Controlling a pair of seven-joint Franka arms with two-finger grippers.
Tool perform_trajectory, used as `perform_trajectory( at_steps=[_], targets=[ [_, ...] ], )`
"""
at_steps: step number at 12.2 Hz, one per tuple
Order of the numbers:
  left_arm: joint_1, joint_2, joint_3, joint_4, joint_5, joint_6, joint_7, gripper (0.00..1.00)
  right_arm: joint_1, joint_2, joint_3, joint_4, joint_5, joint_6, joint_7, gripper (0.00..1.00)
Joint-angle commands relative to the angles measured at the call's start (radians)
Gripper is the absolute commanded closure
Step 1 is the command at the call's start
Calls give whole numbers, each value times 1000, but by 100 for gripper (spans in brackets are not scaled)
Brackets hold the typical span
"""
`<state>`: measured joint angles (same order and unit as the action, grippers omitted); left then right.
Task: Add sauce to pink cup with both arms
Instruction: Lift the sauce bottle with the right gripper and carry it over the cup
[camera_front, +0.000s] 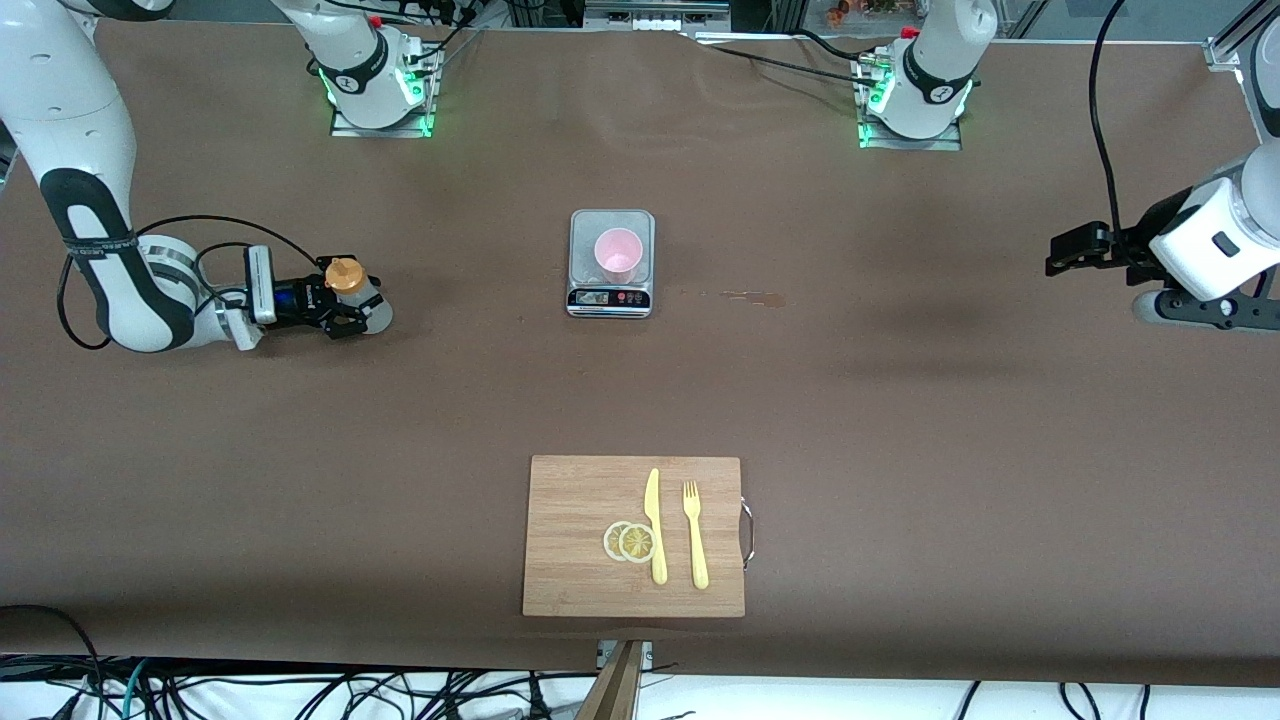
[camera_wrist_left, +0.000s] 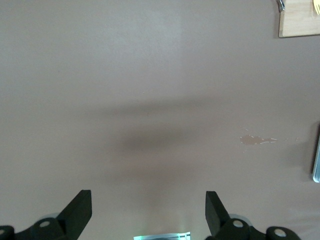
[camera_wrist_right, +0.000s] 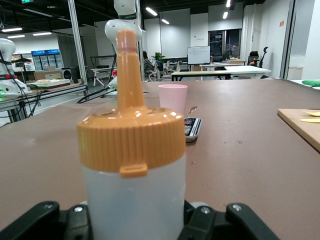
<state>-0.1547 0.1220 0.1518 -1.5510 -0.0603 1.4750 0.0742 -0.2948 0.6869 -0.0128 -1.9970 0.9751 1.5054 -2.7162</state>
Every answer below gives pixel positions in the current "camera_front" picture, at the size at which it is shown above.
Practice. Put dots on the brown table cover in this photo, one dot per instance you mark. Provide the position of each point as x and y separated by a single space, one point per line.
300 450

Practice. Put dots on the lemon slice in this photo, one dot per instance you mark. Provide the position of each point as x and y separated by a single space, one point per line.
637 543

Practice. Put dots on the small metal bracket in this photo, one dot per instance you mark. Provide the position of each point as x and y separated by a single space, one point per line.
645 652

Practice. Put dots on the yellow plastic knife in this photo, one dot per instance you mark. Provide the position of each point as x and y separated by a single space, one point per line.
656 530

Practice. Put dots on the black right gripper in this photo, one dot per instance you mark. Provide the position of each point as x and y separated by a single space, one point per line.
300 301

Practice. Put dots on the pink plastic cup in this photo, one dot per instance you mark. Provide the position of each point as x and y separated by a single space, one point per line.
618 255

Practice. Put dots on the wooden cutting board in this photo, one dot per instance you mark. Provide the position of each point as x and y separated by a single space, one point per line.
580 500

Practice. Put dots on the white power strip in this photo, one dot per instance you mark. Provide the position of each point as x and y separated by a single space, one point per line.
660 20

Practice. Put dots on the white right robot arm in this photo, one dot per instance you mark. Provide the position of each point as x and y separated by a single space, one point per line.
60 100

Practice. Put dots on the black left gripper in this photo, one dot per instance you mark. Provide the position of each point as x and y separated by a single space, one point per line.
1137 245

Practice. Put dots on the wooden post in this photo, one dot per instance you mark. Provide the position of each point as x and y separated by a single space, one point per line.
615 695

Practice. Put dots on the aluminium frame profile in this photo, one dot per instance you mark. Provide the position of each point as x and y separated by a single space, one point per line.
1225 50

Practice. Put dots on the silver digital kitchen scale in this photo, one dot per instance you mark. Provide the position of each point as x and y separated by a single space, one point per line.
585 240

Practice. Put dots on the clear sauce bottle orange cap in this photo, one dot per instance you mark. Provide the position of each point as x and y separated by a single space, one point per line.
372 310

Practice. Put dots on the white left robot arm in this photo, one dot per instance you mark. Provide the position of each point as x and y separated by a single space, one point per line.
1215 240

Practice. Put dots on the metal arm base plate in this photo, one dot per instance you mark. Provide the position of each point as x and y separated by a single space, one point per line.
910 143
385 130

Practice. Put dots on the yellow plastic fork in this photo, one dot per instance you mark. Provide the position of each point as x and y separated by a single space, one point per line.
696 545

